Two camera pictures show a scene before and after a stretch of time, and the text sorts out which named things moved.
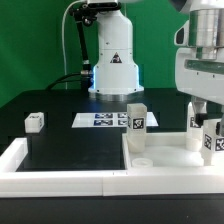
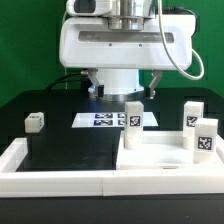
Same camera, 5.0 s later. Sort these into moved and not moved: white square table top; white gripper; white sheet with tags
Moved: white square table top; white gripper
Not moved: white sheet with tags
